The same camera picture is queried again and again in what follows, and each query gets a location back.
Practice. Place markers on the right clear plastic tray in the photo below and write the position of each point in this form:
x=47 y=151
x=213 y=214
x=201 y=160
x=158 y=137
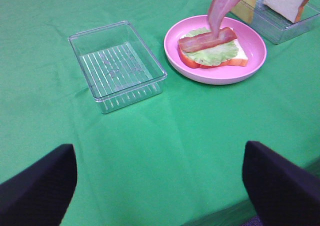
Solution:
x=277 y=29

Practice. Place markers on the green tablecloth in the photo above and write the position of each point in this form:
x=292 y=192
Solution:
x=163 y=161

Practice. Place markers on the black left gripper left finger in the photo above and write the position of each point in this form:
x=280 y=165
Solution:
x=40 y=194

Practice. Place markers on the left clear plastic tray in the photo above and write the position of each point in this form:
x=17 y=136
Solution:
x=118 y=66

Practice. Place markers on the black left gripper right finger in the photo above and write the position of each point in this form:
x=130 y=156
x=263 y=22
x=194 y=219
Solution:
x=282 y=193

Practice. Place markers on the pink round plate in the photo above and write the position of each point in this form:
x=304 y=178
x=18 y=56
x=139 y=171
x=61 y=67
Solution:
x=251 y=42

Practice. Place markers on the bacon strip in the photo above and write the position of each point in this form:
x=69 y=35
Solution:
x=206 y=40
x=217 y=11

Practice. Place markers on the clear plastic tray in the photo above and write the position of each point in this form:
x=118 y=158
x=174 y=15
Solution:
x=277 y=29
x=118 y=66

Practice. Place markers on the yellow cheese slice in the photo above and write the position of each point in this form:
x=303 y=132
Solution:
x=244 y=10

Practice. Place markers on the green lettuce leaf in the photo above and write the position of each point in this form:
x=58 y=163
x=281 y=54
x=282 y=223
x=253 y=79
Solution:
x=215 y=52

